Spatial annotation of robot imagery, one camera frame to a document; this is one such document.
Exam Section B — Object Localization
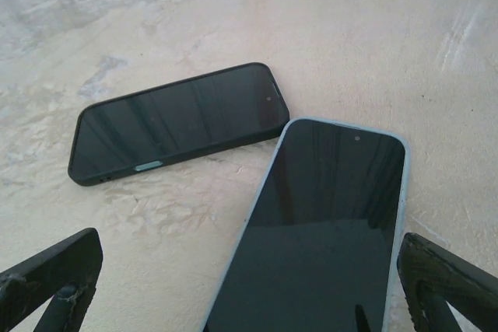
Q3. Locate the black-screen smartphone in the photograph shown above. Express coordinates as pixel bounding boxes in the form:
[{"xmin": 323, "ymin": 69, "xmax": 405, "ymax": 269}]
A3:
[
  {"xmin": 204, "ymin": 120, "xmax": 406, "ymax": 332},
  {"xmin": 72, "ymin": 64, "xmax": 288, "ymax": 174}
]

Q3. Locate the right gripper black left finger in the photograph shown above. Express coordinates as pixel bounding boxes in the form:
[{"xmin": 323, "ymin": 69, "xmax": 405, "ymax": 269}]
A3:
[{"xmin": 0, "ymin": 227, "xmax": 104, "ymax": 332}]

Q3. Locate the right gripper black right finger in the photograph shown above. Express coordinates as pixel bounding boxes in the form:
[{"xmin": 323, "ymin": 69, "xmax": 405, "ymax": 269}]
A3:
[{"xmin": 396, "ymin": 232, "xmax": 498, "ymax": 332}]

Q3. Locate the dark green phone case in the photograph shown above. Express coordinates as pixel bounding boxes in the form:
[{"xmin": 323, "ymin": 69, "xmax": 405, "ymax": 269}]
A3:
[{"xmin": 68, "ymin": 61, "xmax": 291, "ymax": 187}]

